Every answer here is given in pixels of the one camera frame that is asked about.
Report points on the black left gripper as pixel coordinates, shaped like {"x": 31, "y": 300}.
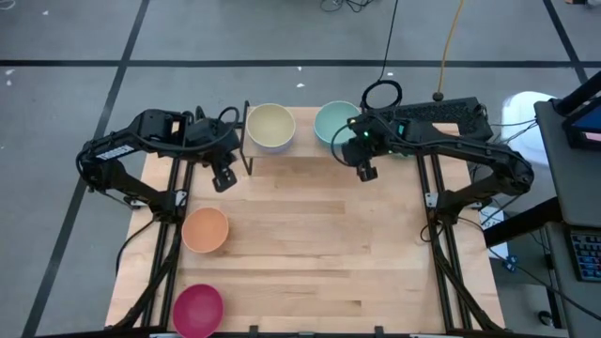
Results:
{"x": 209, "y": 138}

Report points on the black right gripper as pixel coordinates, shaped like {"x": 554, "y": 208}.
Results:
{"x": 368, "y": 141}

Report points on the mint green bowl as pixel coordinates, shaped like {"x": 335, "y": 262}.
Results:
{"x": 331, "y": 122}

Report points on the pale yellow bowl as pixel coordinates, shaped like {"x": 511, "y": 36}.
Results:
{"x": 271, "y": 124}

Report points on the orange bowl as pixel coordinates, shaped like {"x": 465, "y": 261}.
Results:
{"x": 205, "y": 230}

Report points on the magenta bowl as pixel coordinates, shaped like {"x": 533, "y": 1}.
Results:
{"x": 198, "y": 311}

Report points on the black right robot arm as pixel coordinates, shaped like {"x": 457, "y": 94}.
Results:
{"x": 469, "y": 150}

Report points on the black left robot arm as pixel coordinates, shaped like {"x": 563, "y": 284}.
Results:
{"x": 155, "y": 124}

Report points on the wooden shelf with black legs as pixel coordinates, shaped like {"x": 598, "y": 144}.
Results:
{"x": 305, "y": 150}

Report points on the black computer case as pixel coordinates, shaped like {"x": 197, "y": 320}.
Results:
{"x": 446, "y": 110}

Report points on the white paper sheet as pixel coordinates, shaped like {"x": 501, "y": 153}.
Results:
{"x": 490, "y": 218}

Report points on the black desk beam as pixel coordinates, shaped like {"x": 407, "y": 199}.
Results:
{"x": 521, "y": 225}

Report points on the black monitor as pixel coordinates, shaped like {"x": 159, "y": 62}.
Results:
{"x": 582, "y": 127}

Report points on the black keyboard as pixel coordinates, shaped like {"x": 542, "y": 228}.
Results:
{"x": 587, "y": 256}

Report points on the black caster wheel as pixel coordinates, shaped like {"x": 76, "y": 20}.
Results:
{"x": 545, "y": 318}

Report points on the grey keyboard desk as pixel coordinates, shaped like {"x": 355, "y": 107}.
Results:
{"x": 582, "y": 310}

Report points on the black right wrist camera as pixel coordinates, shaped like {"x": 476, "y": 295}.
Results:
{"x": 367, "y": 173}

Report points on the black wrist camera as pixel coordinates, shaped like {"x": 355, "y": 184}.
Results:
{"x": 224, "y": 180}
{"x": 367, "y": 173}

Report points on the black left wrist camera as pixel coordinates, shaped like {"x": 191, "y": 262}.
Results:
{"x": 224, "y": 180}

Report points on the white arm base bracket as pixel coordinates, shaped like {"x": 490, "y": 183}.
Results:
{"x": 431, "y": 199}
{"x": 180, "y": 198}

